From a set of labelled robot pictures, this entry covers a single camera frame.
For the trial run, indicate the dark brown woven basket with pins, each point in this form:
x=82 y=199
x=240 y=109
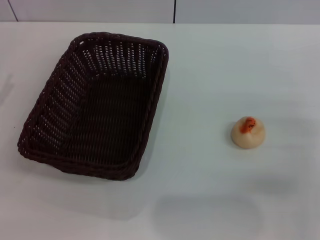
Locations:
x=100 y=125

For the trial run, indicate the cream steamed bun orange topping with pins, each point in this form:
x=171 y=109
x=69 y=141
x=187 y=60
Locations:
x=247 y=137

